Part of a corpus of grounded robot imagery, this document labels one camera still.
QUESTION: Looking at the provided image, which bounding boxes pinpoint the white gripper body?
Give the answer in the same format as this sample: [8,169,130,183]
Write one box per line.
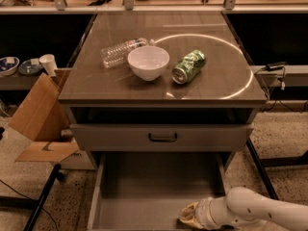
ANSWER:
[194,197,228,230]

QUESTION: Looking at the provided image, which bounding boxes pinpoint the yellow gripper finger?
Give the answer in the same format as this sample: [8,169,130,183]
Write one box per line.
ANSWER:
[179,217,202,229]
[179,202,197,218]

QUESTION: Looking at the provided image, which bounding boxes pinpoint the grey drawer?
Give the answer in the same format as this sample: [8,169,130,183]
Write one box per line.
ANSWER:
[87,152,226,231]
[70,124,253,152]

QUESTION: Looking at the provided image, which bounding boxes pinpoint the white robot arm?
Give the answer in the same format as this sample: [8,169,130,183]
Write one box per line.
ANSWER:
[179,187,308,231]

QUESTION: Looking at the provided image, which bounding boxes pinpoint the grey top drawer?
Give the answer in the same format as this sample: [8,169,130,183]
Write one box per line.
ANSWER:
[70,124,253,152]

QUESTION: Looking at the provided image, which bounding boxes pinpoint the grey drawer cabinet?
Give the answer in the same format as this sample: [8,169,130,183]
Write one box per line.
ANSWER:
[60,12,266,167]

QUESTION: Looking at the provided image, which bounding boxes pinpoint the black stand leg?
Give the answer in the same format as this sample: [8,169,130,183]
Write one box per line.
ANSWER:
[23,164,62,231]

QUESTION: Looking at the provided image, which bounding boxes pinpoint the green soda can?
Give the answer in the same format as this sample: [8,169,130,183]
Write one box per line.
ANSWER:
[171,50,206,85]

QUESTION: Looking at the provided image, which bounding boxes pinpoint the black power adapter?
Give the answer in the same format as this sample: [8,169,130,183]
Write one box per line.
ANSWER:
[266,62,288,71]

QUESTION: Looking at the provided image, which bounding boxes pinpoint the clear plastic water bottle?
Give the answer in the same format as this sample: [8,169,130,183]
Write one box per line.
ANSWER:
[101,38,155,68]

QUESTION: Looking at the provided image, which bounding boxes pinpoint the brown cardboard box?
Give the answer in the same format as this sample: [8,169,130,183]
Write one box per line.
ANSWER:
[9,73,79,163]

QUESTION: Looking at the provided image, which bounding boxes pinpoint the white paper cup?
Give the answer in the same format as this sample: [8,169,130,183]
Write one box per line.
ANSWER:
[39,54,57,76]

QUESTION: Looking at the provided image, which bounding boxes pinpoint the blue white bowl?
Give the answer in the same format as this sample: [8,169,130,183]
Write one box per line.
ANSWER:
[0,57,19,76]

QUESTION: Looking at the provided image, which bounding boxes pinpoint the black metal frame leg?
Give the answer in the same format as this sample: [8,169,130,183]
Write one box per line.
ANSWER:
[246,139,308,200]

